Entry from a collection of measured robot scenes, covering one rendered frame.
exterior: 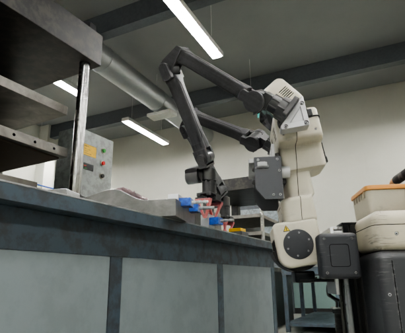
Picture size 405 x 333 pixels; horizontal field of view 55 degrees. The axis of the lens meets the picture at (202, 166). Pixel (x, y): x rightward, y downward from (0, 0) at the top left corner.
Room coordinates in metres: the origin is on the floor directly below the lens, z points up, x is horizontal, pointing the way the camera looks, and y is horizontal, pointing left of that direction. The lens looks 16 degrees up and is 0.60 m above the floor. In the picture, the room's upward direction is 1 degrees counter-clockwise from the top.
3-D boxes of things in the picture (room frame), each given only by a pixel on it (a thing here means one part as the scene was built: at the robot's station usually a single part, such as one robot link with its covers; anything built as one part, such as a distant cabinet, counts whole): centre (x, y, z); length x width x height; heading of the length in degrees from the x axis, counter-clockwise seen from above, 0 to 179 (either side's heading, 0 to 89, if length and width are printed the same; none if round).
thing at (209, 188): (1.53, -0.03, 0.96); 0.10 x 0.07 x 0.07; 152
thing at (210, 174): (1.54, -0.02, 1.02); 0.07 x 0.06 x 0.07; 62
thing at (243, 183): (6.31, -0.76, 1.03); 1.54 x 0.94 x 2.06; 154
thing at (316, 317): (5.83, -1.70, 0.46); 1.90 x 0.70 x 0.92; 154
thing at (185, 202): (1.28, 0.05, 0.86); 0.13 x 0.05 x 0.05; 78
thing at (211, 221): (1.52, -0.06, 0.83); 0.13 x 0.05 x 0.05; 62
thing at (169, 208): (1.38, 0.30, 0.86); 0.50 x 0.26 x 0.11; 78
